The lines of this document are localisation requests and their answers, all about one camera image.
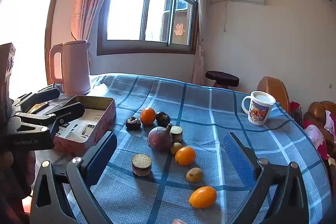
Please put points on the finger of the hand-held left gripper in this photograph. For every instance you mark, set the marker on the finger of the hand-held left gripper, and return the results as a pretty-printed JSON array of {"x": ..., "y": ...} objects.
[
  {"x": 39, "y": 96},
  {"x": 73, "y": 109}
]

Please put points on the pink metal tin box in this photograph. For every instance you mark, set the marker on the pink metal tin box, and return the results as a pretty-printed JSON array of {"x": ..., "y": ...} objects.
[{"x": 103, "y": 119}]

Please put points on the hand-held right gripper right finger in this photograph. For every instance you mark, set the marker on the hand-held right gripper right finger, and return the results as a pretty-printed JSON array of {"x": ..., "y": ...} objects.
[{"x": 236, "y": 153}]

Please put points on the small brown fruit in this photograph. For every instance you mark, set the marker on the small brown fruit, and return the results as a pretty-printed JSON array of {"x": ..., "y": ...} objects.
[{"x": 194, "y": 175}]

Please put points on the gold smartphone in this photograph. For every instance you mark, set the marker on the gold smartphone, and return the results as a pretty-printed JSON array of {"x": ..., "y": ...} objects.
[{"x": 39, "y": 107}]

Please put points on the red paper window decoration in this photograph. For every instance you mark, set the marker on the red paper window decoration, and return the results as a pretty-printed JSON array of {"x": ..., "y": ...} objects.
[{"x": 179, "y": 29}]

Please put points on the pink floral cloth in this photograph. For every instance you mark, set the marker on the pink floral cloth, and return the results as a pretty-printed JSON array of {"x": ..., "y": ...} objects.
[{"x": 316, "y": 138}]

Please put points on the white printed paper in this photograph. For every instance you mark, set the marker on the white printed paper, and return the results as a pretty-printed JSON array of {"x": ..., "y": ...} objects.
[{"x": 86, "y": 129}]

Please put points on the pink electric kettle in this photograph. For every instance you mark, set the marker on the pink electric kettle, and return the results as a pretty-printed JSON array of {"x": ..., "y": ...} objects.
[{"x": 76, "y": 69}]

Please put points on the dark chocolate snack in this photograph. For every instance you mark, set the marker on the dark chocolate snack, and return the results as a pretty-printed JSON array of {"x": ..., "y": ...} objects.
[{"x": 162, "y": 119}]

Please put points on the wooden door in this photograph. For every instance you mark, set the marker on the wooden door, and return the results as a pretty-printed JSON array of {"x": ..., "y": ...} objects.
[{"x": 56, "y": 16}]

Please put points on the brown framed window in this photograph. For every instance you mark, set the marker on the brown framed window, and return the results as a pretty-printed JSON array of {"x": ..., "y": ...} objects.
[{"x": 131, "y": 16}]

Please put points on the blue plaid tablecloth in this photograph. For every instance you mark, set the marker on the blue plaid tablecloth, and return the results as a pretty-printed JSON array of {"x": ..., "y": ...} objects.
[{"x": 210, "y": 113}]

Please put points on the person's left hand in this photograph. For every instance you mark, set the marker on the person's left hand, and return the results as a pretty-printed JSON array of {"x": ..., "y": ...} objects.
[{"x": 10, "y": 169}]

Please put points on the dark round stool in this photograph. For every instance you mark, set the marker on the dark round stool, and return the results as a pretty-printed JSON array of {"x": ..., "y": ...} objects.
[{"x": 221, "y": 77}]

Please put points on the brown leather chair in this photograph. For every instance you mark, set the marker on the brown leather chair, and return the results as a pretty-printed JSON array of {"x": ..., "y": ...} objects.
[
  {"x": 315, "y": 111},
  {"x": 273, "y": 90}
]

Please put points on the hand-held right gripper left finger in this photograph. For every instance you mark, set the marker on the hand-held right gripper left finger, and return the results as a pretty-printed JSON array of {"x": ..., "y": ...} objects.
[{"x": 103, "y": 153}]

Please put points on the small yellow fruit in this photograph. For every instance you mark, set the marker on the small yellow fruit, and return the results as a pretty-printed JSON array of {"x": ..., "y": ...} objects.
[{"x": 176, "y": 148}]

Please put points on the round orange fruit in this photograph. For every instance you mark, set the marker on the round orange fruit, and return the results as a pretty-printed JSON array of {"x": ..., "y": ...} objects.
[{"x": 185, "y": 156}]

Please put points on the oval orange fruit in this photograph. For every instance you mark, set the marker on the oval orange fruit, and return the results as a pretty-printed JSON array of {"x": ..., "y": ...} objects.
[{"x": 202, "y": 197}]

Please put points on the white printed mug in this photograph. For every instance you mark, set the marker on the white printed mug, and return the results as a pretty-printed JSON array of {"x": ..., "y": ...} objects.
[{"x": 258, "y": 113}]

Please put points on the tangerine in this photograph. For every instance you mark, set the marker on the tangerine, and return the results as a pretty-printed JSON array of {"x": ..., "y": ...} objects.
[{"x": 147, "y": 116}]

